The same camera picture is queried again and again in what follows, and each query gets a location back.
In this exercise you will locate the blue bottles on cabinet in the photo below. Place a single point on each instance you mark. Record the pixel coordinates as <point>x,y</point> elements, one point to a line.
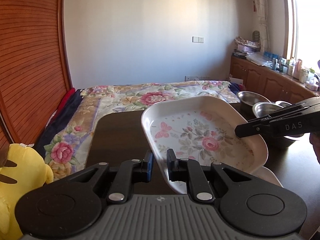
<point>270,55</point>

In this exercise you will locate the small steel bowl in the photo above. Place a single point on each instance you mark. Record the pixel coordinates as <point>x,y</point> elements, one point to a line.
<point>261,109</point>
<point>249,99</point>

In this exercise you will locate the white power strip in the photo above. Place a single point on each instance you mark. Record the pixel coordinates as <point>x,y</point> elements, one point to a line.
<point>196,78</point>

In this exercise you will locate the window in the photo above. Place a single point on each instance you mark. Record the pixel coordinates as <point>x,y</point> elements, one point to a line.
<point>302,23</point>

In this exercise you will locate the white paper box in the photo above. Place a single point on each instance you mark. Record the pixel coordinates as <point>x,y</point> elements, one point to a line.
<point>236,80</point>

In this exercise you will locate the yellow plush toy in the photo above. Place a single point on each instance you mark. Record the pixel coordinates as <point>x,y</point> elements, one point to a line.
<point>22,170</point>

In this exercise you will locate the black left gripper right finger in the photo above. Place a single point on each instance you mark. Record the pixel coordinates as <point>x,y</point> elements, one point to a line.
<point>190,172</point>

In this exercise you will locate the patterned curtain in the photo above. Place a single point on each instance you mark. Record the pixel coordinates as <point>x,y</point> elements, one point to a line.
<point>262,13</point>

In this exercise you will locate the red cloth on bed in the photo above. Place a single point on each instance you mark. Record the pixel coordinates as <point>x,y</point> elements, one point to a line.
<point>64,100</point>

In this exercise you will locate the floral bed quilt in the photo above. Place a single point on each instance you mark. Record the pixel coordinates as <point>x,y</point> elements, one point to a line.
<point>68,148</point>

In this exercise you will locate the person's right hand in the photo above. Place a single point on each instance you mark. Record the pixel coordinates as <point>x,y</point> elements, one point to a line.
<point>314,140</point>

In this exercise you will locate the floral rectangular melamine tray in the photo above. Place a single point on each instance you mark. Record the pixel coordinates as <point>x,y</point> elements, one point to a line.
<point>201,128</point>

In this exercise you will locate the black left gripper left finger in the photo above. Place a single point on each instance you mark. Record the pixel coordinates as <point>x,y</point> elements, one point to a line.
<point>128,173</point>

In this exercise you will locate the wooden low cabinet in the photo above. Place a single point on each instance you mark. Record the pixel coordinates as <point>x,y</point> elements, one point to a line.
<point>272,85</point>

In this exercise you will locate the pile of clutter on cabinet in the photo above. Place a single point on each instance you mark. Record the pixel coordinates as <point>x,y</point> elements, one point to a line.
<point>244,47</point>

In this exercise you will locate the pink bottle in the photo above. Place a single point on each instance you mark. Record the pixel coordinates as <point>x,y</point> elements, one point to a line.
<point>298,67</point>

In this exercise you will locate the wooden wardrobe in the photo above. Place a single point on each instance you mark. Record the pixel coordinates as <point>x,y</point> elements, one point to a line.
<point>34,68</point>

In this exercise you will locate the white wall switch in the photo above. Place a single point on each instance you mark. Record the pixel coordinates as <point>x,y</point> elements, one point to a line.
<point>197,39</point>

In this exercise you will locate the large steel bowl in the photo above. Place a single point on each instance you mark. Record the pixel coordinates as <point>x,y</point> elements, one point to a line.
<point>286,141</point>

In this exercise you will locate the dark blue blanket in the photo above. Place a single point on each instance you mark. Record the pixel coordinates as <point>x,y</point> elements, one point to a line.
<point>62,119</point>

